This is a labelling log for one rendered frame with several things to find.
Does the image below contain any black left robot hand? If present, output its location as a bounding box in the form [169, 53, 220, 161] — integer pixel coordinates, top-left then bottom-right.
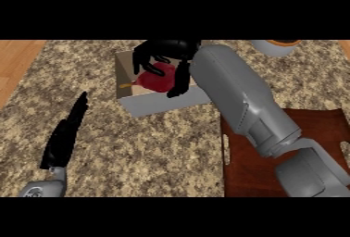
[39, 91, 91, 170]

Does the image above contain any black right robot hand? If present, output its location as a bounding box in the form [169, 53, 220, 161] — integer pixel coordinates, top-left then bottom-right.
[132, 39, 203, 99]

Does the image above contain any cardboard box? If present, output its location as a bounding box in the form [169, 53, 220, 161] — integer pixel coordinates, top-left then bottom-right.
[114, 49, 213, 119]

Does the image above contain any brown wooden tray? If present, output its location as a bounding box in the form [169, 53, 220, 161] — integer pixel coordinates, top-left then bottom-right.
[220, 107, 350, 198]

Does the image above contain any grey cylinder with orange rim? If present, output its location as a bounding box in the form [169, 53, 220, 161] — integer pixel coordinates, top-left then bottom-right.
[249, 39, 305, 58]

